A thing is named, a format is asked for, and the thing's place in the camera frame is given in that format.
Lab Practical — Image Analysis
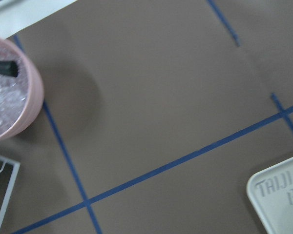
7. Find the pink bowl of ice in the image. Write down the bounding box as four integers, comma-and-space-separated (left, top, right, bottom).
0, 38, 44, 141

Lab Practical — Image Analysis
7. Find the beige bear tray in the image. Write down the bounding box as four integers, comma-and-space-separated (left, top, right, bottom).
246, 157, 293, 234

